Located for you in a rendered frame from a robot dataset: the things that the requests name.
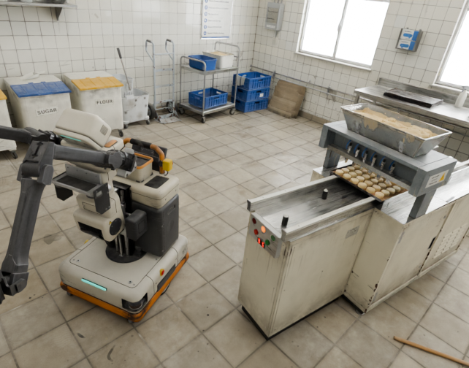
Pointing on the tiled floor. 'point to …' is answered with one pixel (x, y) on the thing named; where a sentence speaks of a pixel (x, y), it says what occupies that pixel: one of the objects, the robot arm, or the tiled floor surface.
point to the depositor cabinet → (407, 240)
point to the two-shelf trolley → (204, 86)
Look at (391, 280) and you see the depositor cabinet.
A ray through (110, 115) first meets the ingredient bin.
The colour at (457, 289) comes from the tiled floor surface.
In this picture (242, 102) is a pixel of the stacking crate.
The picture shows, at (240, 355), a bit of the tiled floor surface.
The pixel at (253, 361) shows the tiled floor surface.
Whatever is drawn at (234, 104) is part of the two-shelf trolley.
